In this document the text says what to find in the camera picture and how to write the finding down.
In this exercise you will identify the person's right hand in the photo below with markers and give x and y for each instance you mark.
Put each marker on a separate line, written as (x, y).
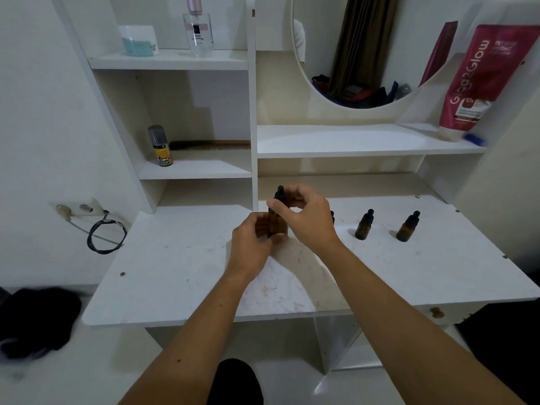
(310, 223)

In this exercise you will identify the person's left hand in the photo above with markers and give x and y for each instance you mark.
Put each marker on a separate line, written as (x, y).
(247, 248)

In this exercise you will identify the person's left thumb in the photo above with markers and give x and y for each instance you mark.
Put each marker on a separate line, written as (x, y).
(260, 219)

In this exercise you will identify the person's right thumb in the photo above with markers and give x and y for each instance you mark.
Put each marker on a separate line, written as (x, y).
(279, 211)

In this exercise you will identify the person's right forearm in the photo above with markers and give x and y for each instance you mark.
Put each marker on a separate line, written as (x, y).
(396, 328)

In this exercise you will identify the person's left forearm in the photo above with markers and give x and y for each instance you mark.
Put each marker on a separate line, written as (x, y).
(198, 345)

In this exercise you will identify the brown comb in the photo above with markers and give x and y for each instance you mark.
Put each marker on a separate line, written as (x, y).
(211, 144)

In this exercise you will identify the white vanity desk with shelves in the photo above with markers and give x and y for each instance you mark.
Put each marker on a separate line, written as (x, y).
(379, 265)

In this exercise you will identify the small yellow-label spray can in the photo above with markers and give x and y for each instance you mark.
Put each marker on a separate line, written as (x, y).
(160, 147)

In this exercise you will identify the person's black trouser leg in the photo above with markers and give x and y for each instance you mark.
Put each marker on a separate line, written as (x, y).
(236, 383)

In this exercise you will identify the round mirror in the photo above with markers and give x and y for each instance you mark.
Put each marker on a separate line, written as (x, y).
(371, 50)

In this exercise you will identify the round drawer knob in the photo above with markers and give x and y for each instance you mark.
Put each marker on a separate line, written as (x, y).
(437, 312)

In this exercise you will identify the clear glass perfume bottle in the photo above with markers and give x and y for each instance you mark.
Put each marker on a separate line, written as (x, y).
(198, 33)

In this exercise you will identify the white plug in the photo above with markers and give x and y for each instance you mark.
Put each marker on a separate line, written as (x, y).
(64, 211)

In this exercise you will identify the small blue object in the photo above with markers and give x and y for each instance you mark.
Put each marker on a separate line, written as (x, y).
(475, 139)

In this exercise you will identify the white and teal box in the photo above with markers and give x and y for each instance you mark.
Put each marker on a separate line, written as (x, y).
(138, 40)

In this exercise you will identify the red lotion tube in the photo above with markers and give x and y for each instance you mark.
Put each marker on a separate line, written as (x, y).
(485, 80)

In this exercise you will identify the black cloth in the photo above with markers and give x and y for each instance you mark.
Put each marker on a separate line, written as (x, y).
(38, 320)

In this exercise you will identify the white wall socket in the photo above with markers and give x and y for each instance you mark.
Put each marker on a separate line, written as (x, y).
(82, 207)

